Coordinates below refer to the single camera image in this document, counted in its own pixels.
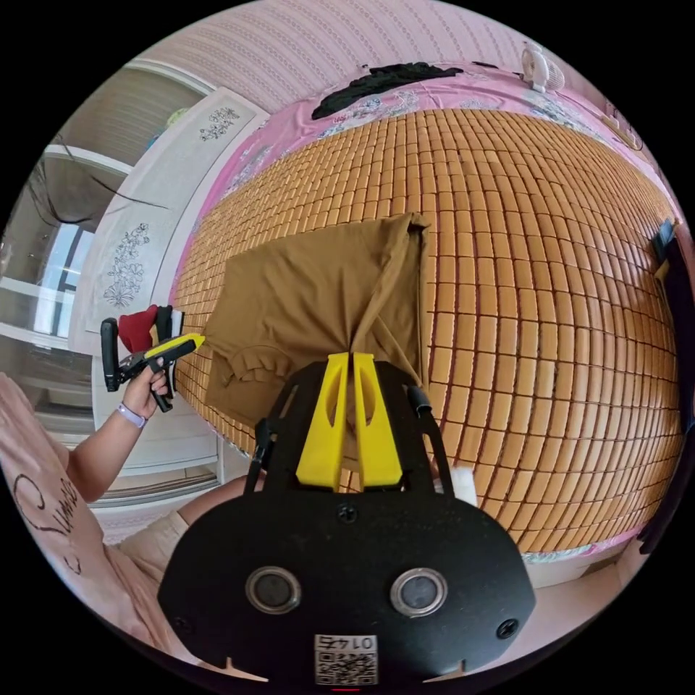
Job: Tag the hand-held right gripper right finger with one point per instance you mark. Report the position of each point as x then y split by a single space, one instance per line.
378 434

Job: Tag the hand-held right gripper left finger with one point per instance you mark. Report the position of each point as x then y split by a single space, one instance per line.
320 429

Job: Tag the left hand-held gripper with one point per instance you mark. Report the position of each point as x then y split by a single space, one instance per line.
142 362

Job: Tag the brown long-sleeved shirt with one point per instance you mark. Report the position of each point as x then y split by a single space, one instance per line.
304 293

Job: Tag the person's left forearm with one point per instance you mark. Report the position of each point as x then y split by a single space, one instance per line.
103 453

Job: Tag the person's left hand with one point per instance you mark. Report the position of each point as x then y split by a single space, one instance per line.
142 393

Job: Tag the pile of clothes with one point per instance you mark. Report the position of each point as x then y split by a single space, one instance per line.
142 326

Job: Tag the white cupboard with flower print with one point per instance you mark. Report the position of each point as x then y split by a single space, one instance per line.
136 190

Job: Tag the bed with woven mat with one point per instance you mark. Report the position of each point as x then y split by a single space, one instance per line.
543 326

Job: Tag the person's body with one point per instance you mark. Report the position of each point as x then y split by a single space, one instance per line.
54 521

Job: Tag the black garment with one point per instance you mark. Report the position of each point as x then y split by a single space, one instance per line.
380 81

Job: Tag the small white fan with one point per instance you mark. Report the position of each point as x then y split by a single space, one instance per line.
539 65

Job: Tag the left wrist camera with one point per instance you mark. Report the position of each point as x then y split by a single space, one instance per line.
110 355

